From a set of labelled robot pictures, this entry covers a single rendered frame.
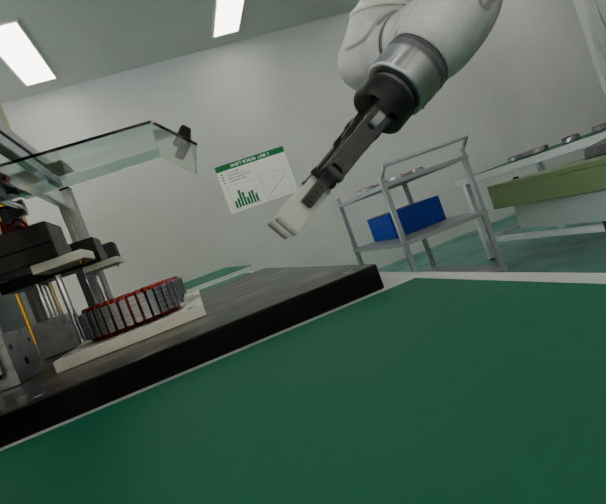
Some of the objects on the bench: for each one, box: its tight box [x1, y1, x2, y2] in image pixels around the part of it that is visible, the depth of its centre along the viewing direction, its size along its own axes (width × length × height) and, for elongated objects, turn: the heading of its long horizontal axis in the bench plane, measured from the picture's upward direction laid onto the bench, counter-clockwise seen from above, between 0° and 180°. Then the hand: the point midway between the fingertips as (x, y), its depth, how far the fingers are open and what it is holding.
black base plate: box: [0, 264, 384, 462], centre depth 66 cm, size 47×64×2 cm
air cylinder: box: [0, 327, 43, 393], centre depth 51 cm, size 5×8×6 cm
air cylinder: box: [30, 310, 80, 360], centre depth 75 cm, size 5×8×6 cm
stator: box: [77, 278, 185, 341], centre depth 55 cm, size 11×11×4 cm
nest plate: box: [53, 297, 207, 374], centre depth 55 cm, size 15×15×1 cm
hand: (296, 210), depth 59 cm, fingers open, 5 cm apart
